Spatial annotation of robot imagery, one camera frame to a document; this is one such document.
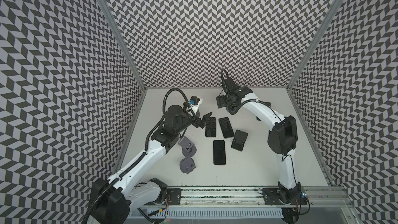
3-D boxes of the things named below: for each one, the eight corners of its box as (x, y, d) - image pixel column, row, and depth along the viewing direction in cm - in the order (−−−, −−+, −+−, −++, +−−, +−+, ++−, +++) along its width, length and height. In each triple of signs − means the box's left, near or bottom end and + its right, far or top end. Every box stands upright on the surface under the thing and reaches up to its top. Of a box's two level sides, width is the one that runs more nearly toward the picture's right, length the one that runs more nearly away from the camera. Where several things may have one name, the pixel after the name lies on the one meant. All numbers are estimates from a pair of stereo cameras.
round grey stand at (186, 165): (185, 176, 80) (184, 174, 76) (177, 166, 83) (176, 163, 80) (197, 166, 83) (196, 164, 80) (189, 156, 86) (188, 153, 83)
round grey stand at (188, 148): (178, 149, 90) (176, 142, 82) (186, 142, 93) (184, 134, 85) (190, 160, 86) (188, 154, 78) (197, 152, 89) (196, 145, 81)
